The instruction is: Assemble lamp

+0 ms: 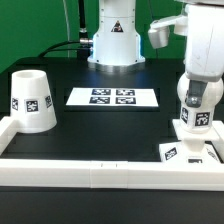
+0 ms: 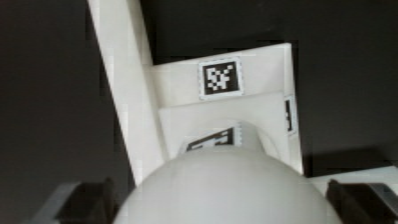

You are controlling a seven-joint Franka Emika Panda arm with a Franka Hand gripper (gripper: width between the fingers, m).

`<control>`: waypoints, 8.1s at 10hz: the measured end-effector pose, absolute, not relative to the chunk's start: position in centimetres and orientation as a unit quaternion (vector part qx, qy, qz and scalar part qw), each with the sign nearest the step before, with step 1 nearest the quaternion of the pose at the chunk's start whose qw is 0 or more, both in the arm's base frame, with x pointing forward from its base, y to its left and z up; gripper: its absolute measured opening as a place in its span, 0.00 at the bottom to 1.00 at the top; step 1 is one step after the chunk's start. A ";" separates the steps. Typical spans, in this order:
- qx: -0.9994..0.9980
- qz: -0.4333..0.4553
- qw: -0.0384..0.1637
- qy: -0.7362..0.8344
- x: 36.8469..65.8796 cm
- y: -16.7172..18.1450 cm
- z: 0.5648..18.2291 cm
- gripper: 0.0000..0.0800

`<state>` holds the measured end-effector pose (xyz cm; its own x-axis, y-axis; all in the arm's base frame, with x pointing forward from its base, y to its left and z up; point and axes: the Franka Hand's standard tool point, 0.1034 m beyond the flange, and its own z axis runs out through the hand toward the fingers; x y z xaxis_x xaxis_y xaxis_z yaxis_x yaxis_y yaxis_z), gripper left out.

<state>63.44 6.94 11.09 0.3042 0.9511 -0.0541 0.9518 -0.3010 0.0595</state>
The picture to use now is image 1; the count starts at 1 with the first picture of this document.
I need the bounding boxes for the white marker sheet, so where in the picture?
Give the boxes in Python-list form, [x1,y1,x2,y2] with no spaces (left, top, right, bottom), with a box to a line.
[66,87,158,107]

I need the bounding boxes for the white lamp base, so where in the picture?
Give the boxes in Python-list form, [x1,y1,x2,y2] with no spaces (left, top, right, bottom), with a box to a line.
[159,119,224,164]

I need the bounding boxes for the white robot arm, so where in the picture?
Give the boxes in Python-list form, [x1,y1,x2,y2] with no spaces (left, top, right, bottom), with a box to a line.
[88,0,224,107]

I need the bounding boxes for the black cable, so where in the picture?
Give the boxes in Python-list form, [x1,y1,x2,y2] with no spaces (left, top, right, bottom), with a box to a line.
[38,37,94,58]

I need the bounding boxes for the white lamp bulb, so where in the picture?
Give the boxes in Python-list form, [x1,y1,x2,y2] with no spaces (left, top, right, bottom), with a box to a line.
[177,74,224,133]

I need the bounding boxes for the white lamp hood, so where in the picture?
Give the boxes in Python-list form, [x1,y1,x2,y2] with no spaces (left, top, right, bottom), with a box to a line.
[10,70,57,133]

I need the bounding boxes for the white frame wall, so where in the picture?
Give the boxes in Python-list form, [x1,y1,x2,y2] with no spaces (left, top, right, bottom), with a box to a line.
[0,117,224,191]

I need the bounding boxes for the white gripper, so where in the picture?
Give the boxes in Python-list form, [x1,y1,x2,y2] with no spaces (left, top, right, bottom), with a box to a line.
[148,0,224,108]

